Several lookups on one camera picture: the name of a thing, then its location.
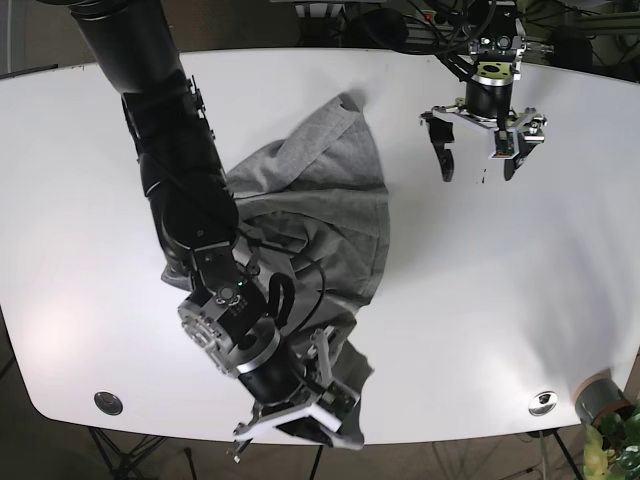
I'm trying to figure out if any grey T-shirt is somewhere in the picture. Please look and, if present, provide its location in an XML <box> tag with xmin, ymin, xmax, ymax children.
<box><xmin>159</xmin><ymin>92</ymin><xmax>392</xmax><ymax>449</ymax></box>

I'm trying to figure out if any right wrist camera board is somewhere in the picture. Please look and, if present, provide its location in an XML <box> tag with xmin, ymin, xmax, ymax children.
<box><xmin>319</xmin><ymin>380</ymin><xmax>360</xmax><ymax>432</ymax></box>

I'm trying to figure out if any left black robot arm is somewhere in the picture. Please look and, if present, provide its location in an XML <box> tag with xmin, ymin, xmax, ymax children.
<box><xmin>421</xmin><ymin>1</ymin><xmax>547</xmax><ymax>182</ymax></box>

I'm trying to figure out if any silver table grommet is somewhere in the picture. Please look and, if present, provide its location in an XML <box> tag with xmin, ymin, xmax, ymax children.
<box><xmin>94</xmin><ymin>391</ymin><xmax>123</xmax><ymax>416</ymax></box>
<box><xmin>528</xmin><ymin>391</ymin><xmax>558</xmax><ymax>417</ymax></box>

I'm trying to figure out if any right silver table grommet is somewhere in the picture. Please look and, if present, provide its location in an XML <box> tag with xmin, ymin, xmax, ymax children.
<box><xmin>528</xmin><ymin>391</ymin><xmax>558</xmax><ymax>417</ymax></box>

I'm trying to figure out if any grey plant pot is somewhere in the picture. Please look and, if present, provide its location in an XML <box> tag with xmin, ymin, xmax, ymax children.
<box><xmin>572</xmin><ymin>370</ymin><xmax>634</xmax><ymax>427</ymax></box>

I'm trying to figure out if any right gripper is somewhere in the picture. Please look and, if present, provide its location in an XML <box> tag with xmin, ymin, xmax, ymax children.
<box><xmin>228</xmin><ymin>324</ymin><xmax>361</xmax><ymax>463</ymax></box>

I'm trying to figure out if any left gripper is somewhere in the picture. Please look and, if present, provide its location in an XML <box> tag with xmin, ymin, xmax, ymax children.
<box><xmin>421</xmin><ymin>77</ymin><xmax>547</xmax><ymax>182</ymax></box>

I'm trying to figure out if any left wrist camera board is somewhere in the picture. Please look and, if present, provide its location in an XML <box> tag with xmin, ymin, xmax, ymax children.
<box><xmin>489</xmin><ymin>128</ymin><xmax>519</xmax><ymax>160</ymax></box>

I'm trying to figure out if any left silver table grommet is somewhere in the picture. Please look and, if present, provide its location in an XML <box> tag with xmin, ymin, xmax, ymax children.
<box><xmin>94</xmin><ymin>391</ymin><xmax>123</xmax><ymax>416</ymax></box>

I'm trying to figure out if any black table leg frame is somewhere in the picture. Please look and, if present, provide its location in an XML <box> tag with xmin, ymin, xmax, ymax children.
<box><xmin>88</xmin><ymin>427</ymin><xmax>167</xmax><ymax>480</ymax></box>

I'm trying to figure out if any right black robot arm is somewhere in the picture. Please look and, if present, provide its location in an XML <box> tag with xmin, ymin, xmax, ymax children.
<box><xmin>68</xmin><ymin>1</ymin><xmax>362</xmax><ymax>457</ymax></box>

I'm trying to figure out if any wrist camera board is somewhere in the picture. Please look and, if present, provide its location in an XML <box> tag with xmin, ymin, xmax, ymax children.
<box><xmin>489</xmin><ymin>128</ymin><xmax>519</xmax><ymax>160</ymax></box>
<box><xmin>319</xmin><ymin>380</ymin><xmax>360</xmax><ymax>432</ymax></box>

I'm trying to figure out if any green potted plant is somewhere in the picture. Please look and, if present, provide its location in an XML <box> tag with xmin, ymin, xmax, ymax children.
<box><xmin>583</xmin><ymin>405</ymin><xmax>639</xmax><ymax>480</ymax></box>

